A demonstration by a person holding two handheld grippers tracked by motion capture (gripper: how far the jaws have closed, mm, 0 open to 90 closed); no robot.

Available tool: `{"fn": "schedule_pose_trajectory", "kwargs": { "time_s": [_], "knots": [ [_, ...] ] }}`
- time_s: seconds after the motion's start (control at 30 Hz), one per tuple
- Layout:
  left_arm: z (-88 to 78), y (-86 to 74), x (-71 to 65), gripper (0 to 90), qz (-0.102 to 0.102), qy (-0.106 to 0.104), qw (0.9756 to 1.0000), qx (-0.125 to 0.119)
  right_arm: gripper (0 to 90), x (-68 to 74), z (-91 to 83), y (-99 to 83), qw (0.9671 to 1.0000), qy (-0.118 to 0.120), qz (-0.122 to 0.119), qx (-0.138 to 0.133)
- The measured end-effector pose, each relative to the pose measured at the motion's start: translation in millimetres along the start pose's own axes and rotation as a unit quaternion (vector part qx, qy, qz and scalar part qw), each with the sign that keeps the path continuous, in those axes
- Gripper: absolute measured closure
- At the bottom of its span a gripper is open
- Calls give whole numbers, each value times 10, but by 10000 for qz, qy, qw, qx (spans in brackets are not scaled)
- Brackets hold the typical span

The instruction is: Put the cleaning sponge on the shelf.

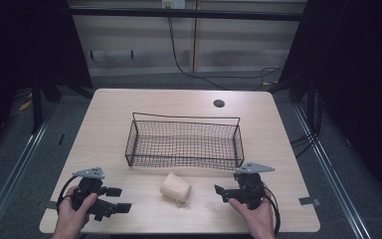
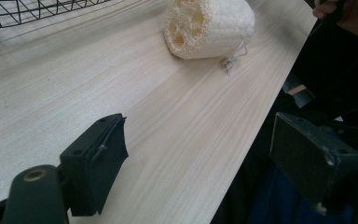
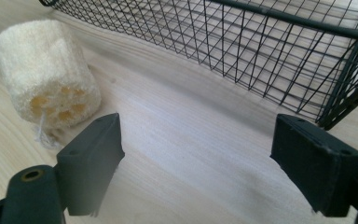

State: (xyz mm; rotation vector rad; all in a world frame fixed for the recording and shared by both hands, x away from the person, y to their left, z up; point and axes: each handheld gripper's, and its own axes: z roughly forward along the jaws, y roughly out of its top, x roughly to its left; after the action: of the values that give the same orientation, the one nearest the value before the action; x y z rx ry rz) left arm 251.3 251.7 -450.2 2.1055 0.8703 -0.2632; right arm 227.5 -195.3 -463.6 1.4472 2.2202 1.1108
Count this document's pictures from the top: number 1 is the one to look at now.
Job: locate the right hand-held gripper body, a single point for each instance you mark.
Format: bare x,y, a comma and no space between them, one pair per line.
250,189

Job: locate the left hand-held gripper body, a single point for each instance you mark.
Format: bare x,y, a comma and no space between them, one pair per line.
91,186

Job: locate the beige loofah sponge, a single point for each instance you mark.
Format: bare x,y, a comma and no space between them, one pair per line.
175,188

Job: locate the person's right hand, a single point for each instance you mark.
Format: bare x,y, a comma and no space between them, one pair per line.
260,220

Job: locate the person's left hand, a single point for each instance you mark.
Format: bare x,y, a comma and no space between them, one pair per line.
69,215

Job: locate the grey tape piece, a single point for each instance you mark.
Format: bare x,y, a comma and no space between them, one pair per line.
310,201
50,204

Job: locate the black table grommet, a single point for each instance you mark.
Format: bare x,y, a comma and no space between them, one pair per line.
219,103

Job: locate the black metal stand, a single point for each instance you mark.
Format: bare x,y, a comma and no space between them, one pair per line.
37,106

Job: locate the yellow tape piece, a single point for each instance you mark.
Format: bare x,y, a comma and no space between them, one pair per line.
25,105

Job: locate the black curtain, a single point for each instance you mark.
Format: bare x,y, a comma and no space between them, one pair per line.
358,83
20,46

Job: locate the black horizontal bar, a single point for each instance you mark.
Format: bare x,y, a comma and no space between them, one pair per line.
185,14

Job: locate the metal floor rail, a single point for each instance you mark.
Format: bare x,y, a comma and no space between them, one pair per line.
331,169
16,169

